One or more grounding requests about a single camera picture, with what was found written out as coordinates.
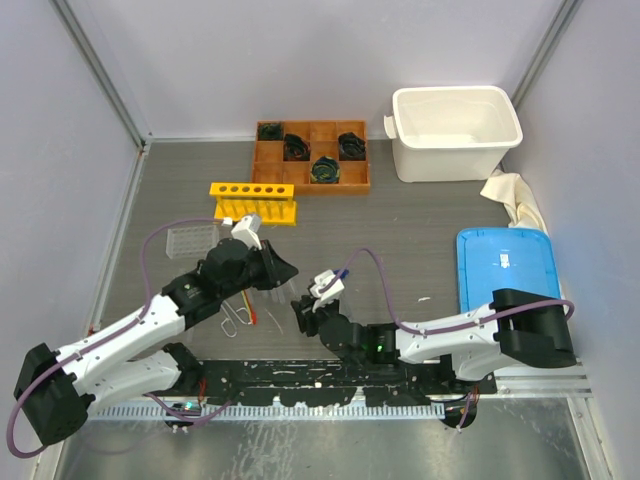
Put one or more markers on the red yellow stick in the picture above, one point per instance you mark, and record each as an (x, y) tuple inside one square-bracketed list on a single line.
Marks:
[(249, 308)]

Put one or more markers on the cream cloth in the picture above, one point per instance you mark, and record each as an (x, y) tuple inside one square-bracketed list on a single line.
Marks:
[(515, 195)]

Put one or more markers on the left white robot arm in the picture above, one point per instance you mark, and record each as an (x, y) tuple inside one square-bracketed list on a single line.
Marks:
[(57, 390)]

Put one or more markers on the rolled tie top left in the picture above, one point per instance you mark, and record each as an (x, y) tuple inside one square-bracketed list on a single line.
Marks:
[(270, 131)]

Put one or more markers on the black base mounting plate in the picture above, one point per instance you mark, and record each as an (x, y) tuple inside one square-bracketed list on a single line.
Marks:
[(323, 383)]

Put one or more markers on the white plastic tub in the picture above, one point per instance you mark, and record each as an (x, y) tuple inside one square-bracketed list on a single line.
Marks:
[(454, 133)]

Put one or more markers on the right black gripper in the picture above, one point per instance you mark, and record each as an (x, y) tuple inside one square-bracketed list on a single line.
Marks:
[(306, 317)]

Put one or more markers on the yellow test tube rack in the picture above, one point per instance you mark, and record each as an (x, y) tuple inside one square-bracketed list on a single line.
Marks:
[(274, 203)]

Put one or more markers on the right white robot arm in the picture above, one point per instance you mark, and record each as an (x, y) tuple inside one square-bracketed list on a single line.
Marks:
[(516, 327)]

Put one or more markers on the clear glass stirring rod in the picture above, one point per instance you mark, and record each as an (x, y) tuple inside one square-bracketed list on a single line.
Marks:
[(275, 321)]

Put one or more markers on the clear well plate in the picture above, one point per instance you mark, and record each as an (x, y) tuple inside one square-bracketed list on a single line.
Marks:
[(191, 242)]

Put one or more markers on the metal test tube holder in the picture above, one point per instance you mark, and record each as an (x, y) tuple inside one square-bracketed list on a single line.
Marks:
[(233, 317)]

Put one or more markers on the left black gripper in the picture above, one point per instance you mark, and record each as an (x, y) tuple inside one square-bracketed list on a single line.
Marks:
[(276, 270)]

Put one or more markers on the blue plastic lid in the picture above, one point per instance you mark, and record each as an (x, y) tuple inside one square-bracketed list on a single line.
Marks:
[(493, 258)]

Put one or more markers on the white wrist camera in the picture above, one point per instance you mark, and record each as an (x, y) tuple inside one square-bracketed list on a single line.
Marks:
[(245, 230), (325, 288)]

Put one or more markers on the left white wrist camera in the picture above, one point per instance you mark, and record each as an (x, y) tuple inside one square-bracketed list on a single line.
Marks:
[(245, 230)]

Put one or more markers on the rolled tie blue pattern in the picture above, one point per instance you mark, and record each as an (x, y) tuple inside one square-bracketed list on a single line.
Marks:
[(351, 147)]

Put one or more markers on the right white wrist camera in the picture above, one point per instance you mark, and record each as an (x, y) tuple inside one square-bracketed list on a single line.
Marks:
[(325, 288)]

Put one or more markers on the rolled tie orange pattern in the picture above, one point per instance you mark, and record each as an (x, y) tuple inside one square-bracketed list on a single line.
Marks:
[(295, 148)]

